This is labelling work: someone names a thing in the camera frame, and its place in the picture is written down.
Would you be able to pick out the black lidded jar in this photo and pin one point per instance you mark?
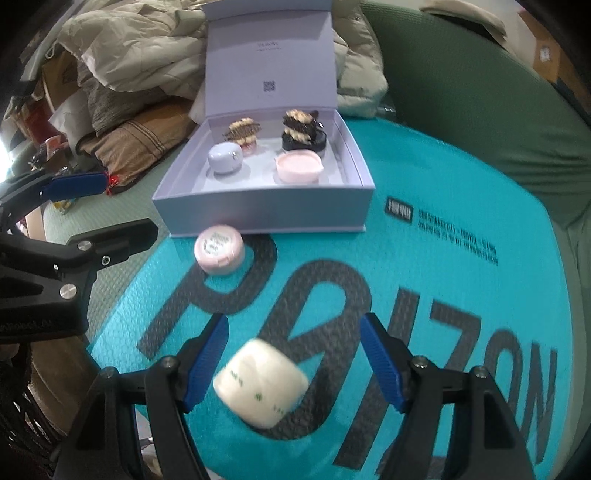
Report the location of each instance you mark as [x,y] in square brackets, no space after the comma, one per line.
[304,145]

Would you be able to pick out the white round compact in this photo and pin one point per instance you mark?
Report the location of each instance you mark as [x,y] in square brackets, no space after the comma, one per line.
[225,159]

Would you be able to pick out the pink round labelled container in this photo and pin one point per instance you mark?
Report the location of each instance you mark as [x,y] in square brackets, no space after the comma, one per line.
[219,249]

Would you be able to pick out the pale pink round compact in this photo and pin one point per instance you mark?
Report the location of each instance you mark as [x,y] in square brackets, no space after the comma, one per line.
[298,168]

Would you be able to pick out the teal bubble mailer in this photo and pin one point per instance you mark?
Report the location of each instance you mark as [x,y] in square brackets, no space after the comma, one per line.
[415,152]

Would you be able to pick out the black flower hair claw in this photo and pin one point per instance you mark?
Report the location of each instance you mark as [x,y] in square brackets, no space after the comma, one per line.
[300,122]

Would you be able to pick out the green sofa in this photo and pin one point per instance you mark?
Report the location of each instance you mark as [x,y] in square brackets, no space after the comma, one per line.
[461,92]

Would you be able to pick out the clear pink round case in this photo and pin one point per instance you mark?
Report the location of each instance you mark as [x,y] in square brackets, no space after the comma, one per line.
[250,147]

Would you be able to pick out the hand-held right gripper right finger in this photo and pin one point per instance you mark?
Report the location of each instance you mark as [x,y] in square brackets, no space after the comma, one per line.
[383,364]

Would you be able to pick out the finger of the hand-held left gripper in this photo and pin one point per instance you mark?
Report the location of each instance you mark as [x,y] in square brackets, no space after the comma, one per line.
[115,240]
[78,184]

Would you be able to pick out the brown beige hair clip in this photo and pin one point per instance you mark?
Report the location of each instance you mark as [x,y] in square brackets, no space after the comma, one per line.
[242,129]

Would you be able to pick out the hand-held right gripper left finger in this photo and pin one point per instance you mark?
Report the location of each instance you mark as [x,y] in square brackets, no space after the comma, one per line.
[205,364]

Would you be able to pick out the red packet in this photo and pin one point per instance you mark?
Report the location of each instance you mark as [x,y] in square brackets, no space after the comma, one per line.
[112,182]

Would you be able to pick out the lavender gift box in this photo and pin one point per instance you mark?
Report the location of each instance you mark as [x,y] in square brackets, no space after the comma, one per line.
[258,217]

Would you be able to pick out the grey cloth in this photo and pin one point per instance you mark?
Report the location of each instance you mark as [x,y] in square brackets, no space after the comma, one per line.
[120,106]

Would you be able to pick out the beige puffer jacket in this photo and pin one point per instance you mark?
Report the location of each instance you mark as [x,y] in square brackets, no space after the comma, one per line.
[138,46]

